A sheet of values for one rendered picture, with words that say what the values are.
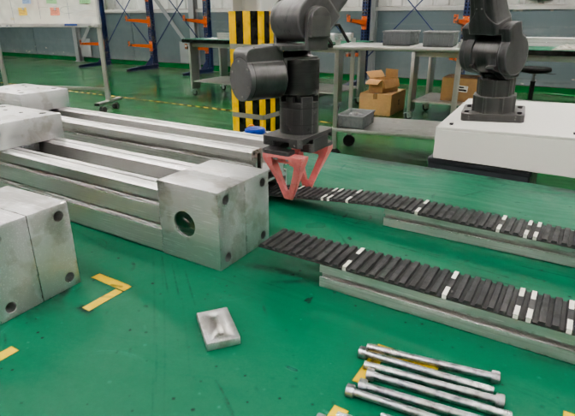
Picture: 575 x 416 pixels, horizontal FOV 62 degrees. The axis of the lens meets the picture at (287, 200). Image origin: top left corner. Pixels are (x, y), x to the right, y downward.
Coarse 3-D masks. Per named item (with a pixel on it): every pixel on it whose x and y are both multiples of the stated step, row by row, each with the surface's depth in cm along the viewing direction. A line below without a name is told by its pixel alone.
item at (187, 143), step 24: (72, 120) 93; (96, 120) 99; (120, 120) 95; (144, 120) 93; (96, 144) 90; (120, 144) 86; (144, 144) 84; (168, 144) 80; (192, 144) 77; (216, 144) 75; (240, 144) 81; (264, 168) 77
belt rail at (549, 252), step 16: (384, 208) 66; (384, 224) 66; (400, 224) 65; (416, 224) 64; (432, 224) 63; (448, 224) 62; (464, 240) 61; (480, 240) 60; (496, 240) 60; (512, 240) 58; (528, 240) 57; (528, 256) 58; (544, 256) 57; (560, 256) 56
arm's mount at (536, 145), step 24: (456, 120) 100; (528, 120) 96; (552, 120) 95; (456, 144) 96; (480, 144) 93; (504, 144) 91; (528, 144) 89; (552, 144) 86; (528, 168) 90; (552, 168) 88
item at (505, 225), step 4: (504, 216) 61; (500, 220) 60; (504, 220) 60; (508, 220) 60; (512, 220) 60; (516, 220) 60; (496, 224) 59; (500, 224) 58; (504, 224) 59; (508, 224) 58; (512, 224) 58; (496, 228) 57; (500, 228) 57; (504, 228) 58; (508, 228) 57; (512, 228) 58; (496, 232) 57; (500, 232) 57; (504, 232) 57; (508, 232) 57
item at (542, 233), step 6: (534, 228) 58; (540, 228) 57; (546, 228) 57; (552, 228) 58; (534, 234) 56; (540, 234) 56; (546, 234) 56; (534, 240) 55; (540, 240) 55; (546, 240) 55
